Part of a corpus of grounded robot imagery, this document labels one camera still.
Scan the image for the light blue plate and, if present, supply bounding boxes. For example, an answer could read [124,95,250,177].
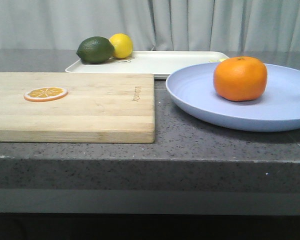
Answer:
[166,62,300,132]

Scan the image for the whole orange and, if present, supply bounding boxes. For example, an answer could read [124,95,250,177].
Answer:
[213,56,268,102]

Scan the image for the white rectangular tray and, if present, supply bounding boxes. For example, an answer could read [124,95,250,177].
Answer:
[65,51,228,80]

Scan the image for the grey curtain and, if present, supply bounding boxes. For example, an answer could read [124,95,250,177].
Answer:
[0,0,300,52]

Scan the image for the yellow lemon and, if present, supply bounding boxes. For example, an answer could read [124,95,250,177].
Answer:
[109,33,133,59]

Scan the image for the wooden cutting board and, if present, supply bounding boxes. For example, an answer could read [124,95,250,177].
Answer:
[0,72,155,144]

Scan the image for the green lime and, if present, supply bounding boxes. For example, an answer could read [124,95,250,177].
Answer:
[76,36,115,64]

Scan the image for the orange slice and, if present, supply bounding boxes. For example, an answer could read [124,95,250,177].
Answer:
[23,87,69,102]

